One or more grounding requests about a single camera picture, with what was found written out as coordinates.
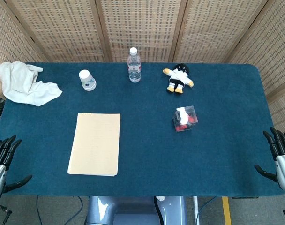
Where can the clear plastic water bottle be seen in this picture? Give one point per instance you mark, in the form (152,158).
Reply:
(134,66)

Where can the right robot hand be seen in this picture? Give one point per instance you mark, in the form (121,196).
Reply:
(283,159)

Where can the woven folding screen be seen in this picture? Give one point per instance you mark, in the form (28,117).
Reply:
(142,28)

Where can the black and white plush doll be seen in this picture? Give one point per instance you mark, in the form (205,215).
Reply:
(178,78)

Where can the grey blue robot torso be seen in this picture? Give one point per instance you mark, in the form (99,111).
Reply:
(135,211)

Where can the clear box with red black pieces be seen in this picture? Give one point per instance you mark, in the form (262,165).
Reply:
(185,118)

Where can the blue table cloth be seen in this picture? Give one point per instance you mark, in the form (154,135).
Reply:
(156,152)

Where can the beige cover lined notebook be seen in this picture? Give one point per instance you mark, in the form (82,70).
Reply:
(95,144)

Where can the floral paper cup stack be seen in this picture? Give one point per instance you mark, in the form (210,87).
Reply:
(87,80)

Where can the white crumpled cloth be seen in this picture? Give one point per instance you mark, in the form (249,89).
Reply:
(23,83)

